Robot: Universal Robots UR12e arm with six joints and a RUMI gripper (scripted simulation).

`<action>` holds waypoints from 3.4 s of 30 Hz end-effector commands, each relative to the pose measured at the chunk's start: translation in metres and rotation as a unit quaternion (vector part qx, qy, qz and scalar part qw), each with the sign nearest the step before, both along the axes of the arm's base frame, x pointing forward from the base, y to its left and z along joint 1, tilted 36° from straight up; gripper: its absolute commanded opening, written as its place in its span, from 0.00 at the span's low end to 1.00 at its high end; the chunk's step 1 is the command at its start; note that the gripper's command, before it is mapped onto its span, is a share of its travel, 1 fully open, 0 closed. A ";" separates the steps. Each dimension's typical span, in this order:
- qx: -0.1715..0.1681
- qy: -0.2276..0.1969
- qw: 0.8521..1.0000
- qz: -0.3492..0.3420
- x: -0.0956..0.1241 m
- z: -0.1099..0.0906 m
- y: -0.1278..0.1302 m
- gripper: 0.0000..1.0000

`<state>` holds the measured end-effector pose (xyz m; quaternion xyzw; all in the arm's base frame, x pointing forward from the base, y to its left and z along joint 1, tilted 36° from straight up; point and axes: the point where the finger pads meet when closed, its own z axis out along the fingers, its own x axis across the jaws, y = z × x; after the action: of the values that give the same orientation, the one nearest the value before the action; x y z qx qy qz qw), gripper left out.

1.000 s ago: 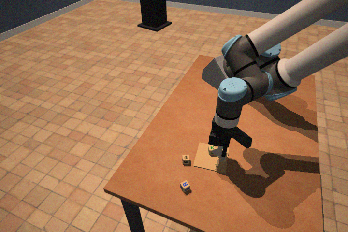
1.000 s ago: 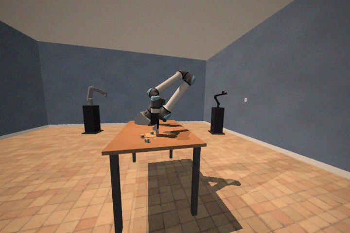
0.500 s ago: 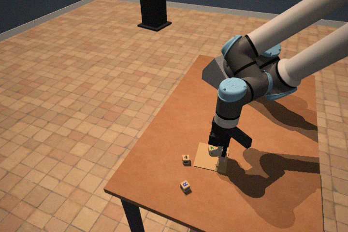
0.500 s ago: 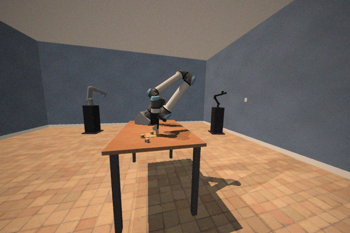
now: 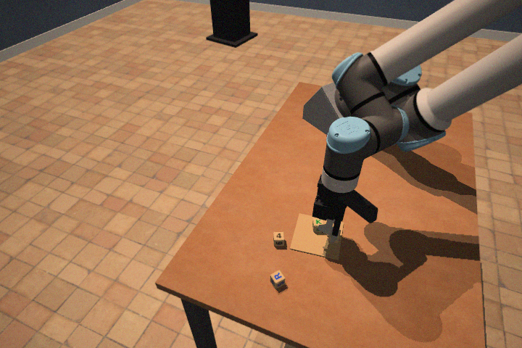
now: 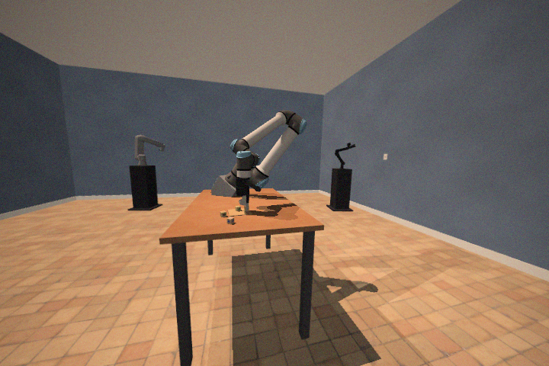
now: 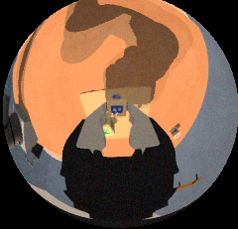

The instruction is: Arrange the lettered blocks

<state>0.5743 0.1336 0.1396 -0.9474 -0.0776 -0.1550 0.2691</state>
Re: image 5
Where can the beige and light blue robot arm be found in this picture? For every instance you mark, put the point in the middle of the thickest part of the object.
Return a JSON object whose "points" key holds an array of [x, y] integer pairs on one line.
{"points": [[381, 107]]}

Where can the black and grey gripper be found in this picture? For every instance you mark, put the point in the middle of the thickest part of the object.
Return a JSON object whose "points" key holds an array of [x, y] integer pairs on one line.
{"points": [[328, 207]]}

